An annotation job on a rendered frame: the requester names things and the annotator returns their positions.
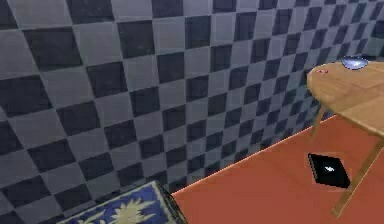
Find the pale blue glass bowl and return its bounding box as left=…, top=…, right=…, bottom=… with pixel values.
left=340, top=55, right=370, bottom=71

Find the black and blue trash can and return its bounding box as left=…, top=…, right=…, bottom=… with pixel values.
left=56, top=180, right=188, bottom=224

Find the black flat square box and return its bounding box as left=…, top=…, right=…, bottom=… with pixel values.
left=307, top=152, right=352, bottom=190

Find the round wooden table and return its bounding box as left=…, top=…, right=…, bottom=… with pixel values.
left=306, top=60, right=384, bottom=218

